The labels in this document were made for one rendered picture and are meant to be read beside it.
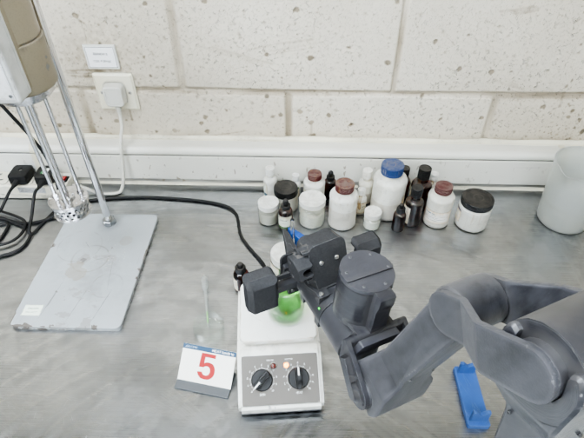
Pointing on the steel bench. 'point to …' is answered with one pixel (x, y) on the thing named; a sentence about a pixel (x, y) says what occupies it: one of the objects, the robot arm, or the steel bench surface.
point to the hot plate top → (258, 328)
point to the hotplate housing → (278, 354)
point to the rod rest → (471, 397)
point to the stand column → (74, 119)
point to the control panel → (283, 394)
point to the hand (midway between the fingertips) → (296, 246)
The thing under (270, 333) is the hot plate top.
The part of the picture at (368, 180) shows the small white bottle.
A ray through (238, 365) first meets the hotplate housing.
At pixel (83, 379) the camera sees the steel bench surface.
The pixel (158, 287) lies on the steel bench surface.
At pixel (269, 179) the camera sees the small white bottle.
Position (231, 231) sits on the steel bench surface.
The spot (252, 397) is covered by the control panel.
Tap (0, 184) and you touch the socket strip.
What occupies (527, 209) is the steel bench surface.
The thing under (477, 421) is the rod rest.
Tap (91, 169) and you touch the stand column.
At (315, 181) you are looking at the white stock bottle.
